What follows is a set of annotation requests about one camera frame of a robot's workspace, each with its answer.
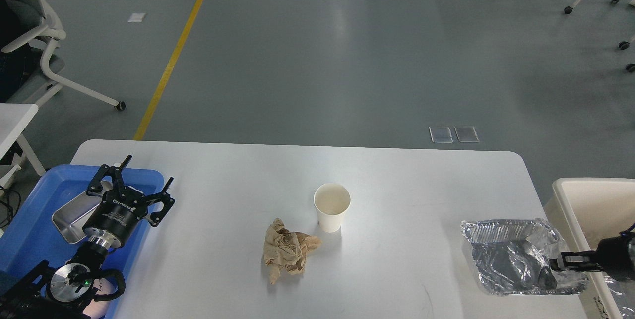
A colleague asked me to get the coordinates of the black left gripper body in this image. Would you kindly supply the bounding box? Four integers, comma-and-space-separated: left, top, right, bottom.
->
82, 198, 148, 249

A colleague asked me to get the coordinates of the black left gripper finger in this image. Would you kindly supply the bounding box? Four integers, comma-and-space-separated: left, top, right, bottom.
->
134, 177, 175, 228
86, 155, 133, 196

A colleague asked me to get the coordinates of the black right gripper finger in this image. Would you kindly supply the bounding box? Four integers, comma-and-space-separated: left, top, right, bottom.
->
549, 251, 598, 272

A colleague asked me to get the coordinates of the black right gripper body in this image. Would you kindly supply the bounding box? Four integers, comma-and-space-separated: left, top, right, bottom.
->
593, 236, 635, 281

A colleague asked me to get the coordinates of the stainless steel rectangular tin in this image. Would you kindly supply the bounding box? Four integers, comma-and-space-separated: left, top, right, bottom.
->
51, 181, 113, 244

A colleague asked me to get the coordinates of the foil lined bin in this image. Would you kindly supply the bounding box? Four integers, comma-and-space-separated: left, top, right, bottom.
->
460, 219, 590, 296

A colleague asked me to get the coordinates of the brown paper napkin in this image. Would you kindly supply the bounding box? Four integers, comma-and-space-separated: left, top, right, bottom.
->
263, 218, 322, 285

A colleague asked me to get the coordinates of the white paper cup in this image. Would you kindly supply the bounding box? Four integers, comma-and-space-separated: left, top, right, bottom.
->
313, 183, 351, 233

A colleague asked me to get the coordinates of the pink ceramic mug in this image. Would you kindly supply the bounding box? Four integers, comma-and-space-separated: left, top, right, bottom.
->
82, 279, 115, 319

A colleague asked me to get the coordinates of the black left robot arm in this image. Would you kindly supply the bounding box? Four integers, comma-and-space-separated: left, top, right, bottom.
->
1, 155, 175, 319

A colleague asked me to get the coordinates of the white waste bin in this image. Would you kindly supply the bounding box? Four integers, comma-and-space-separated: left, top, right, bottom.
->
543, 178, 635, 319

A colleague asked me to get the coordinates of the blue plastic tray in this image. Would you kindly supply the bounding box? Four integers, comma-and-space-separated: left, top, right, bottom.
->
0, 165, 165, 319

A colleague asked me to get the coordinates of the white side table left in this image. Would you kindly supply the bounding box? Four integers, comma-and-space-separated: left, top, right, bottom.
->
0, 103, 46, 175

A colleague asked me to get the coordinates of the person in black clothes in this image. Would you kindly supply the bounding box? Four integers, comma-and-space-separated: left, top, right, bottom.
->
0, 0, 36, 103

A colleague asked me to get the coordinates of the clear floor plate right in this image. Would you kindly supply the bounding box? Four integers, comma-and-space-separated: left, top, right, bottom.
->
454, 126, 480, 143

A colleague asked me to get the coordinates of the clear floor plate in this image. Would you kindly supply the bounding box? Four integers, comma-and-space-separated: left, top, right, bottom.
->
429, 126, 454, 143
454, 126, 480, 143

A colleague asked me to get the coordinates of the white office chair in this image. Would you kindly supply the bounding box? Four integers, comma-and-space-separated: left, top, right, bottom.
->
1, 0, 126, 111

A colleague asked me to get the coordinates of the clear floor plate left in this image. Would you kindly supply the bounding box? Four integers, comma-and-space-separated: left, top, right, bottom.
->
429, 126, 454, 143

